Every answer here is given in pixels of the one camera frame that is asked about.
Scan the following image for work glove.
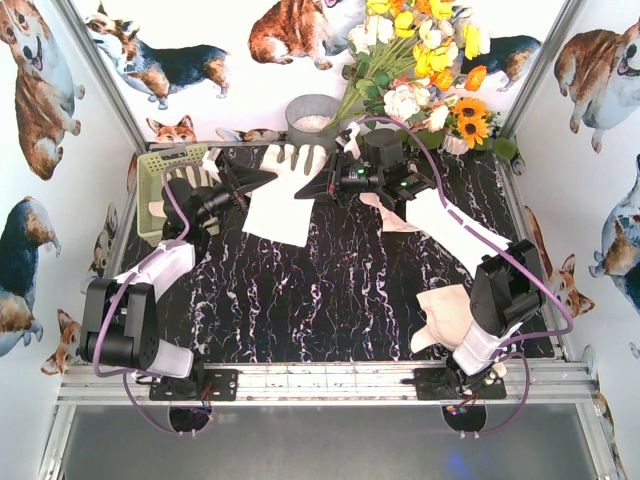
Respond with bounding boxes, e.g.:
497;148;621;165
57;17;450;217
359;193;422;233
254;144;327;199
410;284;473;353
243;192;314;248
148;164;215;218

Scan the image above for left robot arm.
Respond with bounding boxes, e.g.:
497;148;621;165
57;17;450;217
79;152;278;380

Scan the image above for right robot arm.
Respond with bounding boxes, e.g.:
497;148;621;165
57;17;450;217
294;129;545;376

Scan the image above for green plastic storage basket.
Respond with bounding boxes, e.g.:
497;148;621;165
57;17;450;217
137;144;208;247

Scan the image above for grey metal bucket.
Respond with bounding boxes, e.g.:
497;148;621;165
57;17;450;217
285;94;340;150

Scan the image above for small sunflower pot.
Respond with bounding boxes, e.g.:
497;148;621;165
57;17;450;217
441;96;500;155

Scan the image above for artificial flower bouquet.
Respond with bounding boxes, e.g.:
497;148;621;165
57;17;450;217
328;1;497;127

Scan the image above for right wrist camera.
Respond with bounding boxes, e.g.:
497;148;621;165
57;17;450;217
335;121;361;159

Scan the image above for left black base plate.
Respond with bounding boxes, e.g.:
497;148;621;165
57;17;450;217
149;368;239;402

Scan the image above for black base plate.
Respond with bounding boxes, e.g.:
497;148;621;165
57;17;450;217
400;367;507;400
149;368;239;402

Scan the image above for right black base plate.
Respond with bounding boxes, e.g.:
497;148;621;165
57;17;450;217
400;367;507;400

